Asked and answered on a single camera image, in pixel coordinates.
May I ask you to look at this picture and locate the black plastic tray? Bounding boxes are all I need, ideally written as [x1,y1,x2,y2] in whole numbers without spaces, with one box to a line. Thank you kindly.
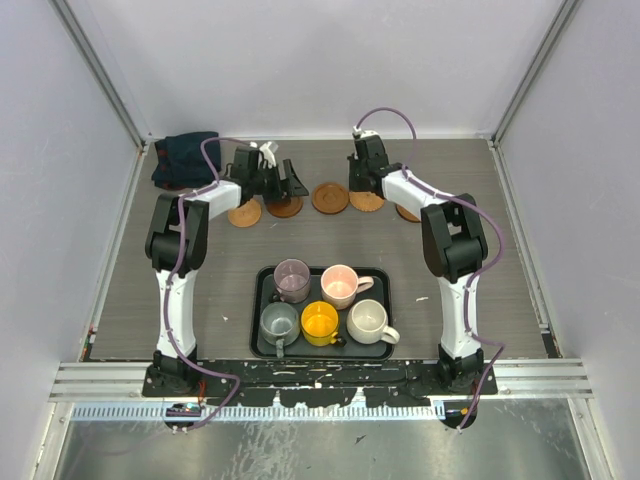
[249,265,395,361]

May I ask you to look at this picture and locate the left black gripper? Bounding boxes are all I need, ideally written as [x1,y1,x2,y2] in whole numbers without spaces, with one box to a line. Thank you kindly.
[250,160,308,205]

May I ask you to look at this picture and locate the purple mug black handle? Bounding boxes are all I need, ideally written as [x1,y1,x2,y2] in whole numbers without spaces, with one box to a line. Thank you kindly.
[269,258,311,304]

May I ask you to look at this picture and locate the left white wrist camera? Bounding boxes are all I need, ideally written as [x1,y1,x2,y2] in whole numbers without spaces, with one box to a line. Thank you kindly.
[249,141,278,168]

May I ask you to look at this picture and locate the light orange coaster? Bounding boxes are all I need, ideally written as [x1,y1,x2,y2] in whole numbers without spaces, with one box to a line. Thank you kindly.
[227,199,262,228]

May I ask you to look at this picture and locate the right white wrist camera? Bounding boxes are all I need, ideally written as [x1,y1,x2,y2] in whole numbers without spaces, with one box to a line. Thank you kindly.
[352,126,378,140]

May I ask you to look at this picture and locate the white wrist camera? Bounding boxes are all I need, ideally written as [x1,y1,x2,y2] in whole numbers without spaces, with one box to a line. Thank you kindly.
[249,141,278,168]
[352,126,378,140]

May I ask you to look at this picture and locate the yellow mug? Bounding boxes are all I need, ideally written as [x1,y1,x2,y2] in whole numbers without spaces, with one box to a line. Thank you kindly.
[300,301,346,347]

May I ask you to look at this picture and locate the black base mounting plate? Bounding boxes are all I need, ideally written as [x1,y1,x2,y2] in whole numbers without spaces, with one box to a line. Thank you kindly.
[142,358,499,409]

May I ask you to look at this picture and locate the pink ceramic mug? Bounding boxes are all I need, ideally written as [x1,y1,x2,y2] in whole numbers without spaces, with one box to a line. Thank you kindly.
[320,264,374,310]

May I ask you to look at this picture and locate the dark wooden coaster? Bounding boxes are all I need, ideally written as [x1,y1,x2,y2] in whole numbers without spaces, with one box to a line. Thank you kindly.
[396,204,421,223]
[311,182,349,215]
[265,197,304,219]

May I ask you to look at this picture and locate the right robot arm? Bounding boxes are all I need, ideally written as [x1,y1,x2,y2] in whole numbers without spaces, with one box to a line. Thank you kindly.
[348,131,488,394]

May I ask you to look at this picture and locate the perforated cable duct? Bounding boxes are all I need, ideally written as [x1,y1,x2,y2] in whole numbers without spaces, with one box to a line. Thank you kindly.
[71,399,445,422]

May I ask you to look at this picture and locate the grey stoneware mug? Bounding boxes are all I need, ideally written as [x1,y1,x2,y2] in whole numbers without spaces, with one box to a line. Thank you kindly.
[259,302,300,359]

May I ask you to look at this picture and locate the white speckled mug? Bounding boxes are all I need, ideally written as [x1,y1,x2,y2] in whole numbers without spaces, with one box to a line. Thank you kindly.
[347,299,400,345]

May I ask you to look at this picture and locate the dark blue folded cloth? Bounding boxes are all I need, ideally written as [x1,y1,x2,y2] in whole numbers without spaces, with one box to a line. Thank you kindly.
[151,131,218,190]

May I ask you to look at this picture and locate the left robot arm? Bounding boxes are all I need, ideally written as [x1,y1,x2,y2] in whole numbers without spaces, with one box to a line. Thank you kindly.
[145,141,309,396]

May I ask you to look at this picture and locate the aluminium frame rail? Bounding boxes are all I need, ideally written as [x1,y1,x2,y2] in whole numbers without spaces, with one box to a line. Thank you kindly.
[50,359,593,402]

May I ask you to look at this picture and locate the woven rattan coaster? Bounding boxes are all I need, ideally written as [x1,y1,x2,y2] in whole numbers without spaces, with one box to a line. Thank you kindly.
[349,191,385,213]

